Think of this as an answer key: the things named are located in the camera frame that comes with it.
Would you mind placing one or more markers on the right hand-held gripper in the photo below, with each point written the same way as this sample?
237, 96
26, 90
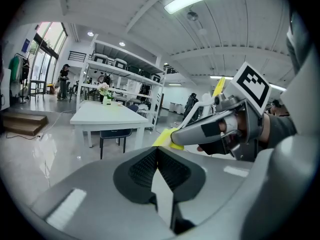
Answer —
252, 84

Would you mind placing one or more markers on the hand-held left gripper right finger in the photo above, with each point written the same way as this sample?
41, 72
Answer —
212, 181

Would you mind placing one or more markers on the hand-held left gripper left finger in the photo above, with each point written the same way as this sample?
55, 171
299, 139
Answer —
87, 196

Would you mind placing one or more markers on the yellow brush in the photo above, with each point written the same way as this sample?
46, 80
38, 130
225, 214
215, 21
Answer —
162, 138

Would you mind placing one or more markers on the person's right hand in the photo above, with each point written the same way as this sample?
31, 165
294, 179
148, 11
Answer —
241, 124

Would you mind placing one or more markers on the dark blue chair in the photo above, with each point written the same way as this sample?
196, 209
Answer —
133, 108
115, 134

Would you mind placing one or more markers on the wooden step platform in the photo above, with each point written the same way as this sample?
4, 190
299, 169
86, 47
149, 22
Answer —
22, 121

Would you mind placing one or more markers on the green vase with pink flowers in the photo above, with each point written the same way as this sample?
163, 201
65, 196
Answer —
106, 94

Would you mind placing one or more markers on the white shelving rack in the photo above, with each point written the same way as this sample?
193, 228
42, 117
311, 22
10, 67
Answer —
120, 70

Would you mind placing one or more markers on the round ceiling downlight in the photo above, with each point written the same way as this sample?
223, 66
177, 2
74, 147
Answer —
90, 34
121, 44

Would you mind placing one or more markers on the clothes rack with garments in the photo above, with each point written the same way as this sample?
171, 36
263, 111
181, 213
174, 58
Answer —
15, 69

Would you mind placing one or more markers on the blue wall sign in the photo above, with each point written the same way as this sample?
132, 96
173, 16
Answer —
25, 45

